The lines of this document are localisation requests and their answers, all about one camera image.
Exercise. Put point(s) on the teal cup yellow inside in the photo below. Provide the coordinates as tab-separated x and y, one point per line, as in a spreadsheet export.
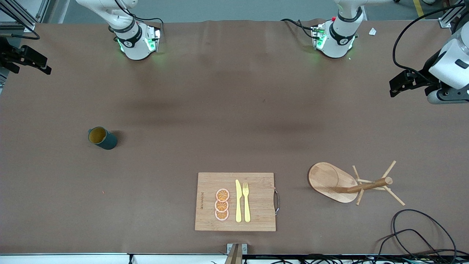
106	141

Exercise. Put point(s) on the aluminium post with bracket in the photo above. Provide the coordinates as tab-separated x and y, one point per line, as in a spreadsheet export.
236	253

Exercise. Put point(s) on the wooden cup rack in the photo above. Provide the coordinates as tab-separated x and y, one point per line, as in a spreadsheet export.
326	179

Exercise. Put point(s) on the brown table cover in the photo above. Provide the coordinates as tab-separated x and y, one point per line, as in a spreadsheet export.
146	183

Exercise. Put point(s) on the yellow plastic fork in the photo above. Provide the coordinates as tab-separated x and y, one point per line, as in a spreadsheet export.
246	205

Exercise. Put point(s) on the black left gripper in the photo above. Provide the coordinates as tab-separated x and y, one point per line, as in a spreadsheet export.
424	76

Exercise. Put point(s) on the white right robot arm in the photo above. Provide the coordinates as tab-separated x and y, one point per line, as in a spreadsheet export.
132	40

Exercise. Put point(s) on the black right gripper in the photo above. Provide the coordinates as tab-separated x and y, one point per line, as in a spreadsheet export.
8	55

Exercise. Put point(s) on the wooden cutting board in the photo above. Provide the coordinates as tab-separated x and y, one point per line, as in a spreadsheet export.
256	205

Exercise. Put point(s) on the orange slice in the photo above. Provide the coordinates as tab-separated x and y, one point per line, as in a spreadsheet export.
221	216
222	195
221	206

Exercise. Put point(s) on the white paper scrap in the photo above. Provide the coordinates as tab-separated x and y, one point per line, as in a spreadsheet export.
372	31

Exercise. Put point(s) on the yellow plastic knife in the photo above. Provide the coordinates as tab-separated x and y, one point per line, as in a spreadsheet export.
238	201

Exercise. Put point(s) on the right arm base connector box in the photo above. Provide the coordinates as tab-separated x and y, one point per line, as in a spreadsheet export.
153	38

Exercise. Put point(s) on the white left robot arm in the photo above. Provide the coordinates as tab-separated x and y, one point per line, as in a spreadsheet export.
450	62

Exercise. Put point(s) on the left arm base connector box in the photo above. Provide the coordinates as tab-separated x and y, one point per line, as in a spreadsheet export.
318	36

